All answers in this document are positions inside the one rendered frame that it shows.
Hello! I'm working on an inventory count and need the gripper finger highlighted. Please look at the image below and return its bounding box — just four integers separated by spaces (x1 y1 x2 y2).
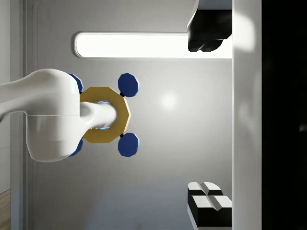
187 0 233 53
187 181 233 230

